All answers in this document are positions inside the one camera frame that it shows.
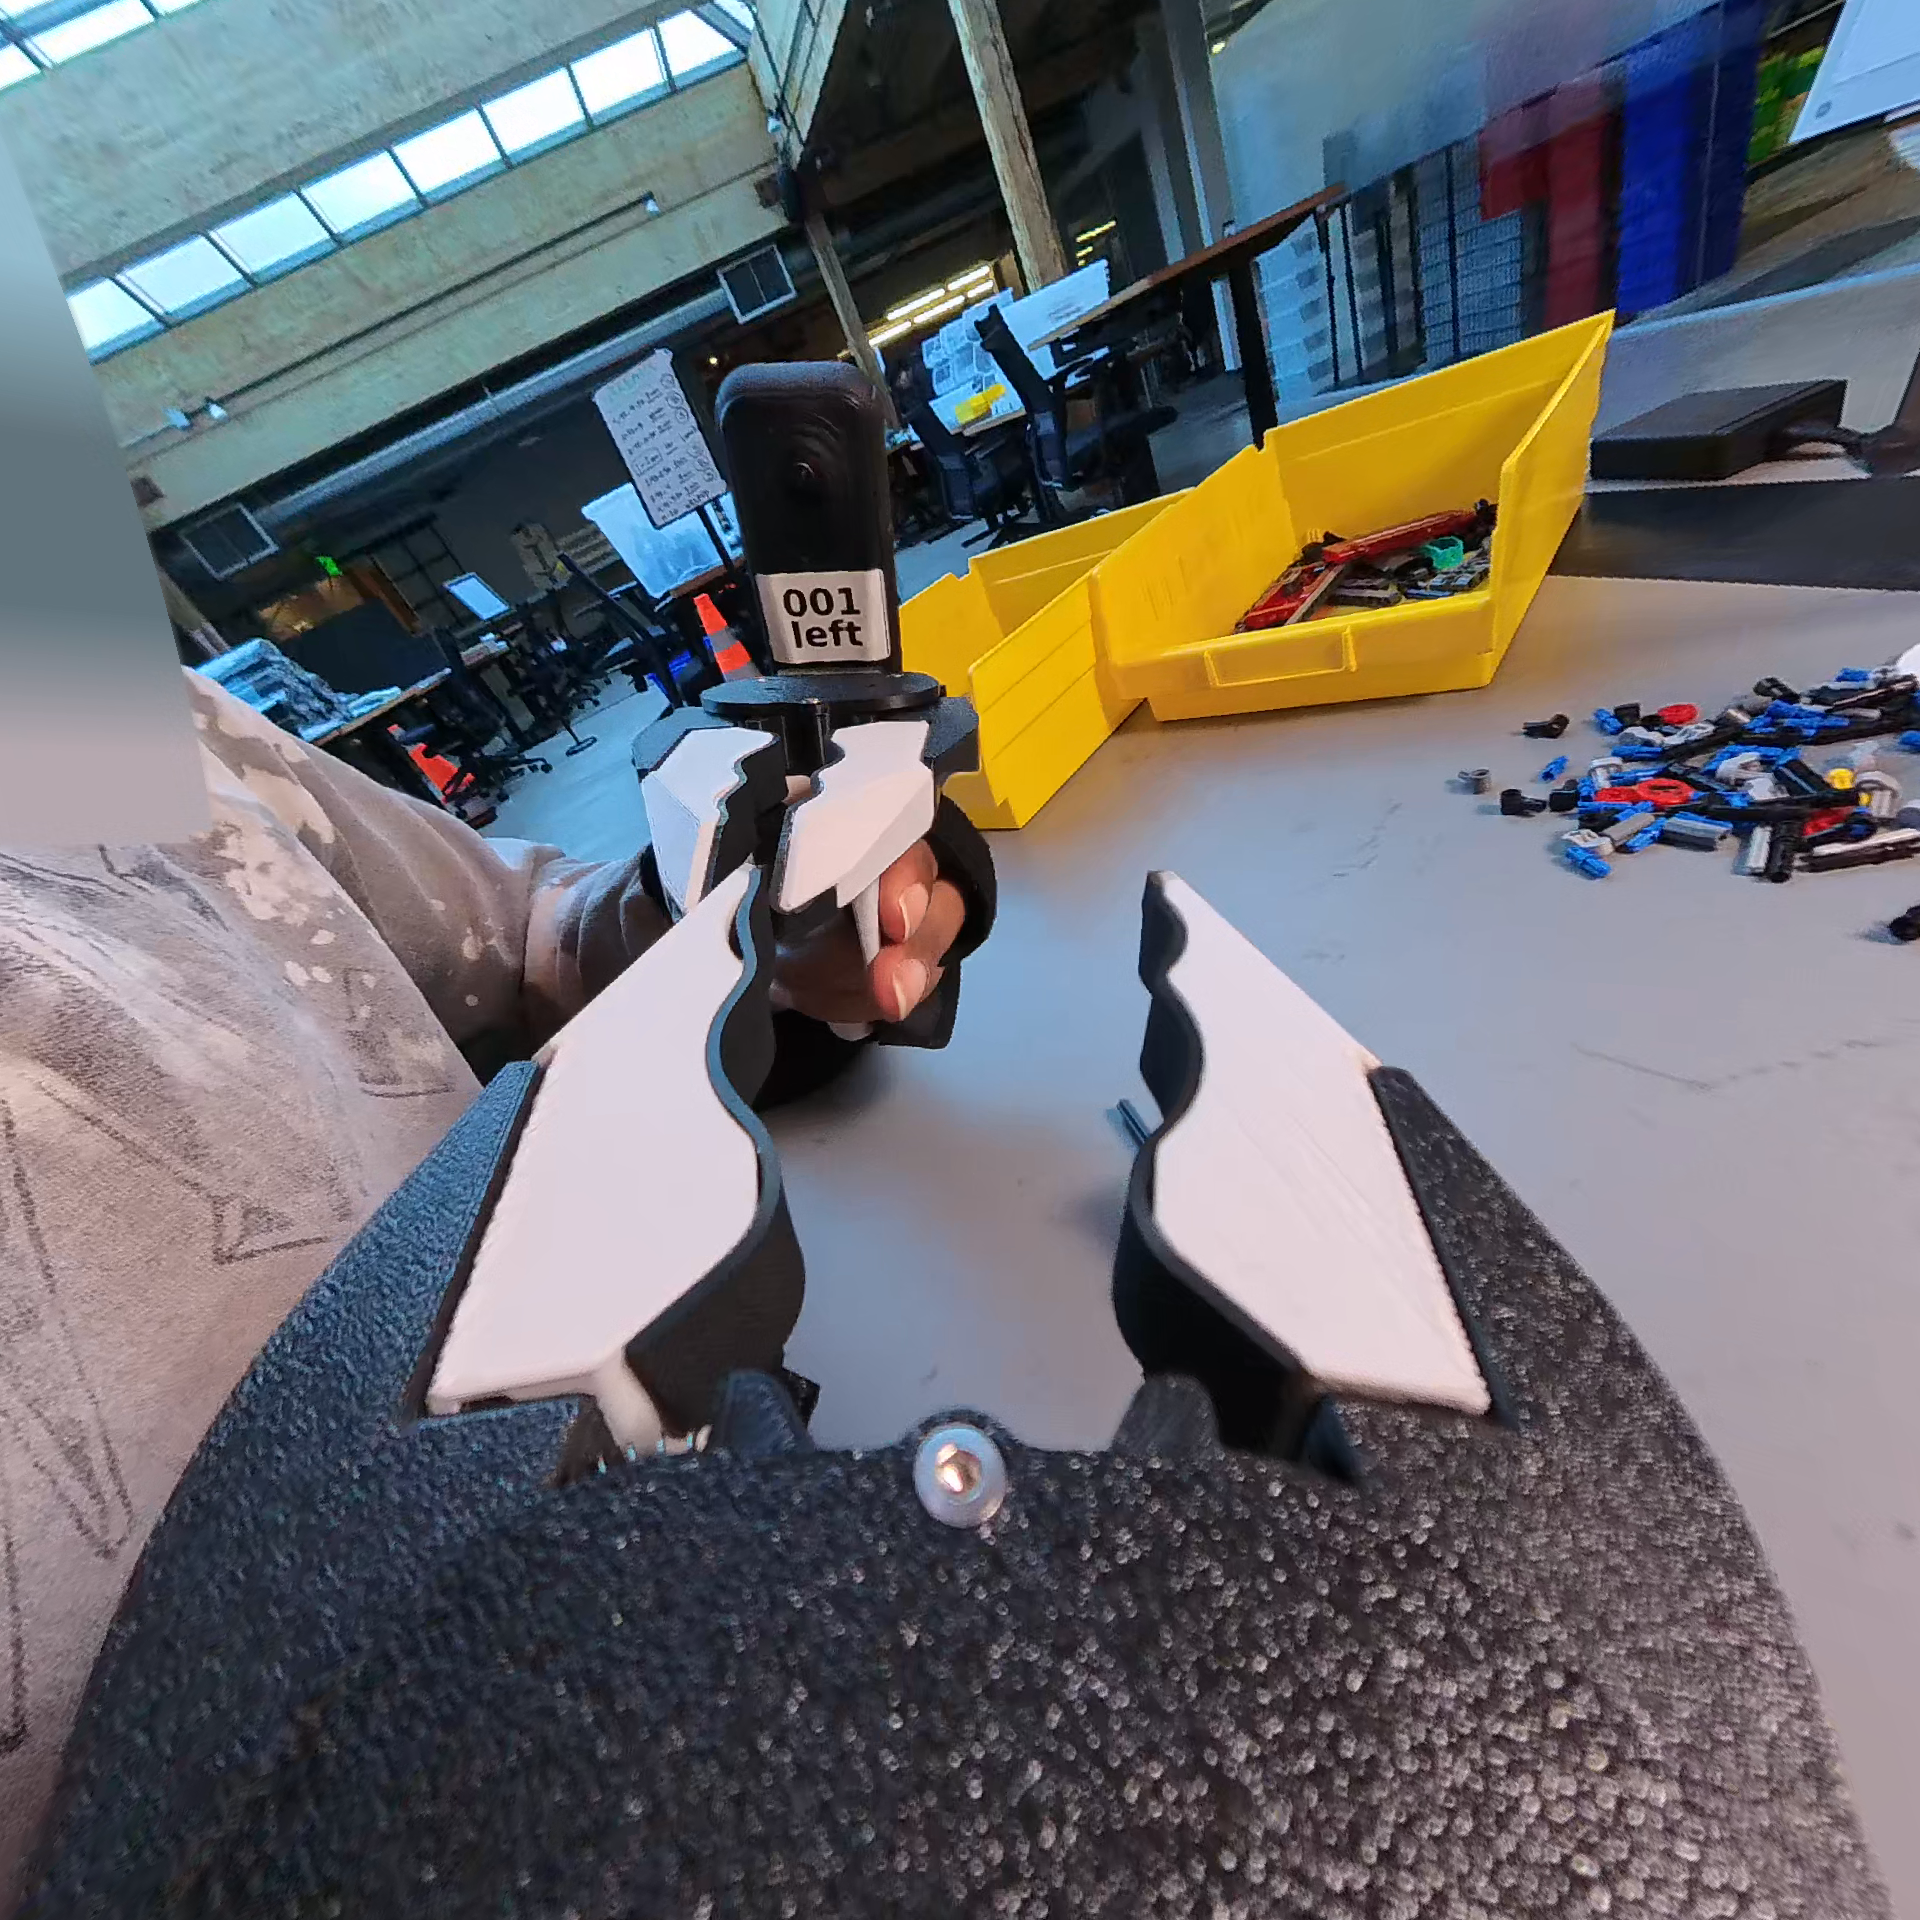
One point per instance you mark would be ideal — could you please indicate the black office chair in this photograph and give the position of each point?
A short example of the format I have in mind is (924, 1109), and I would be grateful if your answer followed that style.
(1050, 404)

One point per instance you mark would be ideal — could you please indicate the wooden standing desk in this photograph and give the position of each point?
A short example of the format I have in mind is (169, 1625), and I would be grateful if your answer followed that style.
(1201, 241)

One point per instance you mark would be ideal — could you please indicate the pile of mixed coloured connectors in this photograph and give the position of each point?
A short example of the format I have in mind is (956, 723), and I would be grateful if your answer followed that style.
(1725, 795)

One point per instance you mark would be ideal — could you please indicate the assorted spare parts heap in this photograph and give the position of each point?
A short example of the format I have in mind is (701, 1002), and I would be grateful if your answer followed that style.
(1364, 570)

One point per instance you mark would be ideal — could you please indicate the white notice board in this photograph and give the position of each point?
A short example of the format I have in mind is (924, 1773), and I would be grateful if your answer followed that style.
(653, 435)

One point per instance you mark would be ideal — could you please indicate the grey patterned sweatshirt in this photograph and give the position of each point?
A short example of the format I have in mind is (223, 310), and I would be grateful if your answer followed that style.
(180, 1124)

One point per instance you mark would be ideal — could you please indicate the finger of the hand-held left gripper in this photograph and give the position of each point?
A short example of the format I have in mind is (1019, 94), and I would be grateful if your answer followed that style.
(691, 811)
(870, 795)

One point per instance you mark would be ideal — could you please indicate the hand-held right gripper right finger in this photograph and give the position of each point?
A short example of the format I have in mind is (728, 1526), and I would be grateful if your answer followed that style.
(1305, 1201)

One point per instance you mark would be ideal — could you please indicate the person's left hand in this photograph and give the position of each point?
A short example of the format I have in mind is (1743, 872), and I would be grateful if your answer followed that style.
(908, 961)

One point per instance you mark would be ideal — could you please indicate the black power adapter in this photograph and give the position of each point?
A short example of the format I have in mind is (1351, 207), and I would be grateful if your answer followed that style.
(1711, 429)

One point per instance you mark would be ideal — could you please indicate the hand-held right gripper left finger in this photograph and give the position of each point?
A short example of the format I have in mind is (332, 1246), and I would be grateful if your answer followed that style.
(601, 1201)

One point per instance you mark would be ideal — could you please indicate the yellow storage bin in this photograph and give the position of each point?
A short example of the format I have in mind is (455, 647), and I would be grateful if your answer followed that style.
(1321, 661)
(1034, 674)

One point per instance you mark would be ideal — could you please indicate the person's left forearm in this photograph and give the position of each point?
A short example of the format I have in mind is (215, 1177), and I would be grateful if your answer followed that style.
(554, 930)

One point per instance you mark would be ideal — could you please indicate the orange traffic cone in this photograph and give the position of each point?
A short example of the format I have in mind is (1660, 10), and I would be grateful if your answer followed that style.
(725, 639)

